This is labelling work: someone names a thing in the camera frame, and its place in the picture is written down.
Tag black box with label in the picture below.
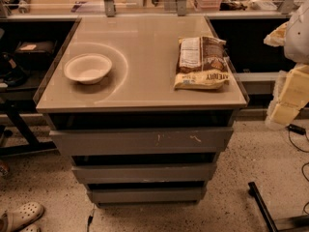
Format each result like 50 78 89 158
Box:
14 41 56 71

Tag white paper bowl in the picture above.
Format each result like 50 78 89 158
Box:
64 53 112 85

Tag black table frame leg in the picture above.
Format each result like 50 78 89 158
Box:
0 101 56 157

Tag white perforated clog shoe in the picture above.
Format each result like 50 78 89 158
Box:
0 202 44 232

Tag grey middle drawer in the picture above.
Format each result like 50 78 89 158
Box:
71 163 216 184

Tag black metal stand leg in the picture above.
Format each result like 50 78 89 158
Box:
248 182 309 232

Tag black floor cable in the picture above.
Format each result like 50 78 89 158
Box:
286 123 309 215

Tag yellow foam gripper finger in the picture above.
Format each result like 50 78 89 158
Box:
264 22 287 47
265 64 309 129

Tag grey drawer cabinet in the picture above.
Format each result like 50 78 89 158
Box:
35 15 247 191

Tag grey drawer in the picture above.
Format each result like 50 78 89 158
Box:
50 127 233 156
87 188 206 204
71 163 216 184

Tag black headphones on shelf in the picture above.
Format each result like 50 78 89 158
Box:
1 52 28 87

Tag grey bottom drawer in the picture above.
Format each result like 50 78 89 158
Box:
87 188 206 204

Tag brown yellow snack bag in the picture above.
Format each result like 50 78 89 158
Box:
174 36 230 90

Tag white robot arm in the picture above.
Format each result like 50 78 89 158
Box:
264 0 309 130

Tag grey top drawer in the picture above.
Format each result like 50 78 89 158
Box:
50 127 233 156

